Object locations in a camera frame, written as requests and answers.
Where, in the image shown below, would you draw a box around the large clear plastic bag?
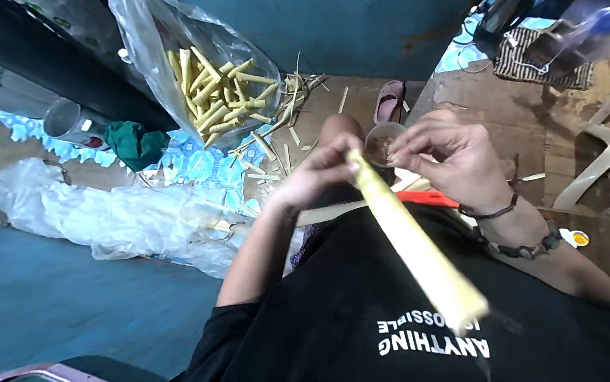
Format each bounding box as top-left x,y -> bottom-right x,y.
109,0 -> 282,150

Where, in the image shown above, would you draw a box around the dark green cloth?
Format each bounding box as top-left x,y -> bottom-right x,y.
104,121 -> 171,173

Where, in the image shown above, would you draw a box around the brown striped mat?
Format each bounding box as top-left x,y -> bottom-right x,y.
493,27 -> 595,90

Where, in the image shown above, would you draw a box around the crumpled whitish plastic sheet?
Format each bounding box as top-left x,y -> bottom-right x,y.
0,158 -> 306,280

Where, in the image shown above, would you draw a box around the person's legs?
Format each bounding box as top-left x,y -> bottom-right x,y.
290,114 -> 396,268

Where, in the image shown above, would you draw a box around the pink slipper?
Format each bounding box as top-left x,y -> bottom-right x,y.
373,80 -> 405,126

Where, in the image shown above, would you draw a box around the person's right hand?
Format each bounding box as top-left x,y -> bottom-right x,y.
388,109 -> 518,216

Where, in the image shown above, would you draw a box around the long yellow-green leaf cone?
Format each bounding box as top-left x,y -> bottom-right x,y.
346,149 -> 490,335

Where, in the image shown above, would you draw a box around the pile of yellow-green rolls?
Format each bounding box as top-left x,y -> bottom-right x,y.
166,46 -> 279,149

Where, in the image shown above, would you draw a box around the person's right forearm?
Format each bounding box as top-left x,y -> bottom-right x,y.
459,193 -> 610,306

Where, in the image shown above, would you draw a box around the person's left hand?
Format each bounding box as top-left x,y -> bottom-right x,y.
271,133 -> 369,214

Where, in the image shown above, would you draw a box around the scattered leaf strips heap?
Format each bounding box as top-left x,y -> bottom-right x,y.
204,51 -> 332,187

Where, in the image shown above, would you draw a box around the clear bowl with brown bits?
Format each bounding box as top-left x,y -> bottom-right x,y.
365,122 -> 408,169

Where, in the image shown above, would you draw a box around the person's body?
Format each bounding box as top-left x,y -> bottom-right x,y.
171,203 -> 610,382

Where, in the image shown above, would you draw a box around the blue white patterned floor sheet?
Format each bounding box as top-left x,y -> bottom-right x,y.
0,105 -> 274,218

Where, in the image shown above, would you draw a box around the beige plastic chair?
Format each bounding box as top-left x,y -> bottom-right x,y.
552,58 -> 610,220

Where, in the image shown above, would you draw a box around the person's left forearm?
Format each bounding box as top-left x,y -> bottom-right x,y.
217,197 -> 299,308

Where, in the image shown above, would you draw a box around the pink-rimmed object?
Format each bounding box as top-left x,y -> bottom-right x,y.
0,362 -> 109,382

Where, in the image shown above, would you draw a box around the purple translucent plastic bag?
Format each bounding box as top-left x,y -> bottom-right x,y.
541,0 -> 610,67

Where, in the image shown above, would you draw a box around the clear plastic jar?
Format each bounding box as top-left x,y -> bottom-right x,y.
43,99 -> 110,151

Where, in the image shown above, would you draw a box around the red-orange tool handle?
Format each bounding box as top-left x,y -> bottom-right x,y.
396,190 -> 460,209

